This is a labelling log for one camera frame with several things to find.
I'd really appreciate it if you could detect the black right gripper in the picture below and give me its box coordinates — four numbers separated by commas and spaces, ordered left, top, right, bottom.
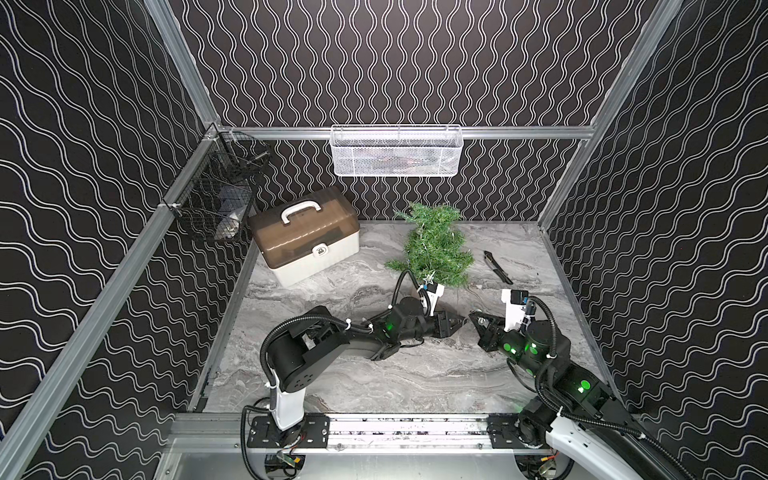
470, 308, 549, 386

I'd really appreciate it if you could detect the small green christmas tree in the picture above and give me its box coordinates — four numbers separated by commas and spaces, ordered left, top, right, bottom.
385, 202, 474, 288

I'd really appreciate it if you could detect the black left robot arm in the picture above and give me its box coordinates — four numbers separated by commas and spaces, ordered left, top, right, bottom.
239, 269, 466, 479

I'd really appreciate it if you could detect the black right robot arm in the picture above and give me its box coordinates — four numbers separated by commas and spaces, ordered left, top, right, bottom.
469, 290, 694, 479

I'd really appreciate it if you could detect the black grey utility knife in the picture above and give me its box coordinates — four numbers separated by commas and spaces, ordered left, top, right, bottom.
483, 250, 514, 285

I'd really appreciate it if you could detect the brown lid white storage box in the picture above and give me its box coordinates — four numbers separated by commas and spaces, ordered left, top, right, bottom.
248, 187, 360, 287

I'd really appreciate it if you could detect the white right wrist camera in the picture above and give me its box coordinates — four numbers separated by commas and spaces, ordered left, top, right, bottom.
501, 289, 536, 332

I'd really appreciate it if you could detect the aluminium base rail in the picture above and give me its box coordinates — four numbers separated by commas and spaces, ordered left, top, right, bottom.
243, 413, 549, 455

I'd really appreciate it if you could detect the white wire mesh basket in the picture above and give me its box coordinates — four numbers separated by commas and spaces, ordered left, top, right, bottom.
329, 124, 464, 177

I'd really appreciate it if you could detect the black wire mesh basket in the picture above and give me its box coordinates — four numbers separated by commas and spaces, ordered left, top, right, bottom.
163, 122, 274, 244

